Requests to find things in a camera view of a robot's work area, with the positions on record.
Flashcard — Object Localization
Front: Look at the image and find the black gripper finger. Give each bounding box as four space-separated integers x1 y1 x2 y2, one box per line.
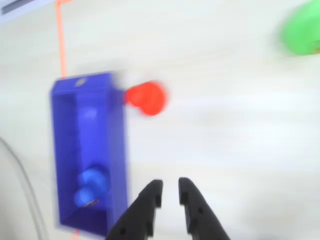
178 177 231 240
105 178 164 240

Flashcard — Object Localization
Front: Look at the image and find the blue rubber duck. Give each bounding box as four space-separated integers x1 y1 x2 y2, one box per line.
73 167 111 209

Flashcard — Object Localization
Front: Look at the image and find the blue plastic box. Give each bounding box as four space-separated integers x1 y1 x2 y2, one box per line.
48 71 133 238

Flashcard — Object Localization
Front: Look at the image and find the red rubber duck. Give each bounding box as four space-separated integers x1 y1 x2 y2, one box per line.
123 80 170 117

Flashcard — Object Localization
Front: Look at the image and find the green rubber duck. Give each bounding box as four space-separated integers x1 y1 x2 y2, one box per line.
276 0 320 57

